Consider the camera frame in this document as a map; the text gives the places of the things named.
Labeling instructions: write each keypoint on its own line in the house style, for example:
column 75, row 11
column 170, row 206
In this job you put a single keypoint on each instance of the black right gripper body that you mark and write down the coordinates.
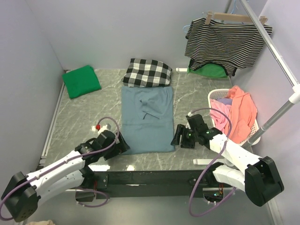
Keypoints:
column 184, row 137

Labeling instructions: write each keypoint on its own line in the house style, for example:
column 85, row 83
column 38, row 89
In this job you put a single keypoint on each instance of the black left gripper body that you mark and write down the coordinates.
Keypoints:
column 119, row 145

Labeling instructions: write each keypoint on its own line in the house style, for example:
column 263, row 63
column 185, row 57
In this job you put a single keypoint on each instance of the blue t shirt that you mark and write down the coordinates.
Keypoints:
column 147, row 119

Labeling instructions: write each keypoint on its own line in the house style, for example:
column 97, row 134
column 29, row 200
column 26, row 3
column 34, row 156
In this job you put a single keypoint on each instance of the black white checkered shirt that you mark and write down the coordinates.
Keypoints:
column 144, row 73

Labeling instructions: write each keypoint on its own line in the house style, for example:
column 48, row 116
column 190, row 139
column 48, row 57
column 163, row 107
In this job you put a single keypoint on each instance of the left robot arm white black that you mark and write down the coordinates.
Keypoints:
column 24, row 193

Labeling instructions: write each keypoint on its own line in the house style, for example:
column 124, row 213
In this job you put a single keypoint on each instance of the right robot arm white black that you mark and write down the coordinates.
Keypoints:
column 257, row 176

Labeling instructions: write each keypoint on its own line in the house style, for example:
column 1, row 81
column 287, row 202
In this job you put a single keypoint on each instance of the white laundry basket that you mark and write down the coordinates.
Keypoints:
column 222, row 93

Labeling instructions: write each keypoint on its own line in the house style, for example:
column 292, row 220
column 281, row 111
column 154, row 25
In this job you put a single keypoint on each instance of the lilac garment in basket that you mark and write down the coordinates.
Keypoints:
column 225, row 101

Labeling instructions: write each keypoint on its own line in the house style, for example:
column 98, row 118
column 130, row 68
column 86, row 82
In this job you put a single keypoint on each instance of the coral pink shirt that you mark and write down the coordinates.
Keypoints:
column 242, row 114

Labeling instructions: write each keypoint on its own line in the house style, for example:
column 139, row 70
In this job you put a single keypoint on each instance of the folded green t shirt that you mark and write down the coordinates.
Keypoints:
column 81, row 81

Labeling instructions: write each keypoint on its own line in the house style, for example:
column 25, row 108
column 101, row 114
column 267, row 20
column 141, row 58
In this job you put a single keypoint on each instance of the green garment under striped shirt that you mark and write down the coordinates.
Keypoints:
column 210, row 71

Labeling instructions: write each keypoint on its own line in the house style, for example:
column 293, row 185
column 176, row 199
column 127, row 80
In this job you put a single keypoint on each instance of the black white striped shirt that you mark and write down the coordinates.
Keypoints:
column 230, row 46

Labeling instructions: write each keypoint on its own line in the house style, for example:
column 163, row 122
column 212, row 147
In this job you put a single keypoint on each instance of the beige cloth at bottom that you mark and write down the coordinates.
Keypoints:
column 44, row 222

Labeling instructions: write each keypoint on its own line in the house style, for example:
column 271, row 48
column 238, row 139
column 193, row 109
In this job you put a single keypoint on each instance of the silver clothes rack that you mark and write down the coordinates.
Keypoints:
column 294, row 98

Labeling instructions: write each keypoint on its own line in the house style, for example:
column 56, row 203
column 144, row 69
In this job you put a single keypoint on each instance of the wooden clip hanger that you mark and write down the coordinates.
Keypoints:
column 226, row 17

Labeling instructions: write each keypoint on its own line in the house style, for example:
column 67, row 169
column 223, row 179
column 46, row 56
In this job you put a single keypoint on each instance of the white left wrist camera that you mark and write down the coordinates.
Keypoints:
column 101, row 128

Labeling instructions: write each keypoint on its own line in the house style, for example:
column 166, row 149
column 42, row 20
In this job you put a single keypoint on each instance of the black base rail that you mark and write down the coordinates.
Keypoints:
column 142, row 183

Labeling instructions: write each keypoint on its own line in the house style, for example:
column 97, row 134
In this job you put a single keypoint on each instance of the aluminium frame rail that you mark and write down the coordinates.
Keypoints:
column 38, row 159

